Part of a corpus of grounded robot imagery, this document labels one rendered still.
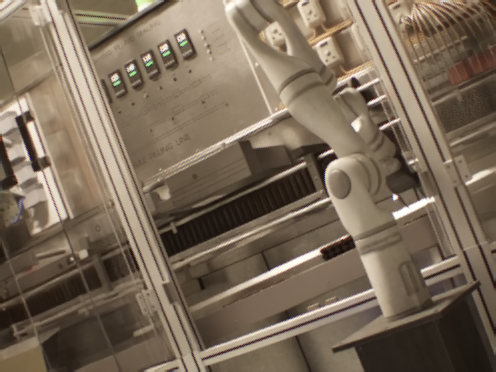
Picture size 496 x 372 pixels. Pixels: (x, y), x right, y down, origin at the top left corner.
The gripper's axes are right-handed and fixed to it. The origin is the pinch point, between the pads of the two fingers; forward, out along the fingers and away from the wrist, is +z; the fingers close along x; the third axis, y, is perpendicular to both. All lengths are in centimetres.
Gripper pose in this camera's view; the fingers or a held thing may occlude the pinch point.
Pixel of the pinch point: (419, 205)
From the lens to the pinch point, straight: 212.7
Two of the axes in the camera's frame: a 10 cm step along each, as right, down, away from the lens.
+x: -8.0, 4.1, 4.4
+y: 0.2, -7.1, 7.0
